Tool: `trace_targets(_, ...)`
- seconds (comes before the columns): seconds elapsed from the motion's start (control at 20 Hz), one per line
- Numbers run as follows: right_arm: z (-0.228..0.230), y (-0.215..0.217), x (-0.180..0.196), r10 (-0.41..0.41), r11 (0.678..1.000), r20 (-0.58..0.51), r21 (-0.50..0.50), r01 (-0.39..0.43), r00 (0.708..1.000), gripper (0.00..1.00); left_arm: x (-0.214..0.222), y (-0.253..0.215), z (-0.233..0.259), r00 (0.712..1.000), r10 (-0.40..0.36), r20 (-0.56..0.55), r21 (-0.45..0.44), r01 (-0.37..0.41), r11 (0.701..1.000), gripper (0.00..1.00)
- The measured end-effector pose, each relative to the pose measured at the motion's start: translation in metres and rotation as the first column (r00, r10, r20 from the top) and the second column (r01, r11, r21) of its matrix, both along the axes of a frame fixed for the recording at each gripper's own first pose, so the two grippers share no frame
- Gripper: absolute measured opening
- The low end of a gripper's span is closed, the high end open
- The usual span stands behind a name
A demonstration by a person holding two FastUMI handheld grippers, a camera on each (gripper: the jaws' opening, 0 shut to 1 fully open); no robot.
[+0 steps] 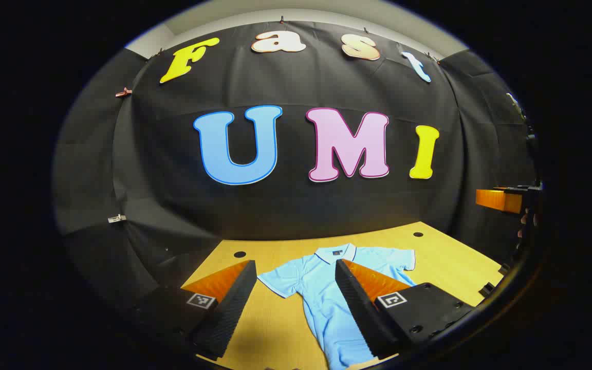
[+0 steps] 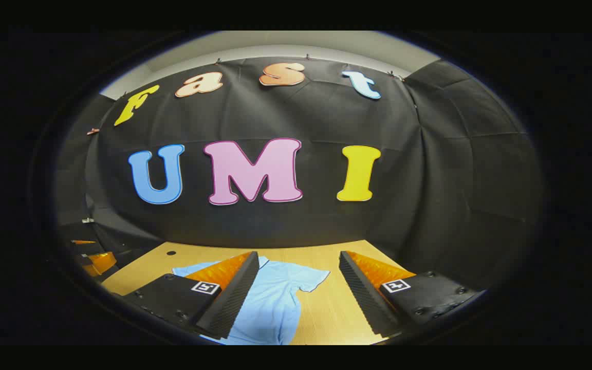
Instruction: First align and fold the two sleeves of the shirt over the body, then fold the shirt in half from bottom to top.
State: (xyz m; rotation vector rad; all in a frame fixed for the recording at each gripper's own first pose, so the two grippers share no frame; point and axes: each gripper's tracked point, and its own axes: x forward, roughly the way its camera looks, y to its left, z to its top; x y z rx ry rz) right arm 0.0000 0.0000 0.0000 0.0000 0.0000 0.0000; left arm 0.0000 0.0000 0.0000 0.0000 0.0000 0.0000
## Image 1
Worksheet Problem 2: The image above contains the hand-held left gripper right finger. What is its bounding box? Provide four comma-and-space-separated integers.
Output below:
334, 258, 479, 360

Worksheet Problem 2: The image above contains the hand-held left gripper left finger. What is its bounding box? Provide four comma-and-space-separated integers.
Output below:
121, 260, 258, 361

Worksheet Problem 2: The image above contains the light blue T-shirt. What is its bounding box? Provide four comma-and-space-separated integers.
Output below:
257, 243, 417, 370

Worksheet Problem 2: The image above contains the black backdrop cloth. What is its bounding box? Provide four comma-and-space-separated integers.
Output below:
53, 21, 542, 314

